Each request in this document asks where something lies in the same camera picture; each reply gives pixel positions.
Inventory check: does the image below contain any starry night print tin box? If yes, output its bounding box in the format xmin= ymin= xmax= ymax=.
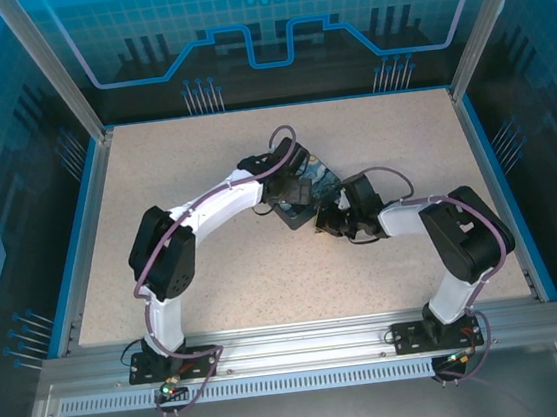
xmin=271 ymin=143 xmax=354 ymax=233

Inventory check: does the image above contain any blue printed acrylic back panel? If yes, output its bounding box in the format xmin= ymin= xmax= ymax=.
xmin=22 ymin=0 xmax=503 ymax=99

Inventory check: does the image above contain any small connector with yellow plug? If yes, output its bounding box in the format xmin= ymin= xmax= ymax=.
xmin=443 ymin=349 xmax=475 ymax=370

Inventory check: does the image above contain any small connector with green light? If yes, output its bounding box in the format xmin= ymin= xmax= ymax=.
xmin=157 ymin=374 xmax=186 ymax=400

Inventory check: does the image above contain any aluminium mounting rail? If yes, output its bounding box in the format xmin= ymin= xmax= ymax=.
xmin=37 ymin=292 xmax=557 ymax=403

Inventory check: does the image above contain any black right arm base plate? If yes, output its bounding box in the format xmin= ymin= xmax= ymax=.
xmin=389 ymin=312 xmax=484 ymax=357

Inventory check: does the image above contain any aluminium table side rail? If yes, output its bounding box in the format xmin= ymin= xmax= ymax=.
xmin=447 ymin=78 xmax=557 ymax=311
xmin=31 ymin=129 xmax=139 ymax=359

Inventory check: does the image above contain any slotted grey cable duct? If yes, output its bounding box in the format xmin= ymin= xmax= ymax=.
xmin=57 ymin=355 xmax=452 ymax=417

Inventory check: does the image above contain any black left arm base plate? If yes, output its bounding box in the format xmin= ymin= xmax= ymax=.
xmin=125 ymin=342 xmax=223 ymax=388

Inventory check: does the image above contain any aluminium frame post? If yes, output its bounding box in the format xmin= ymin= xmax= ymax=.
xmin=437 ymin=0 xmax=551 ymax=105
xmin=0 ymin=0 xmax=117 ymax=156

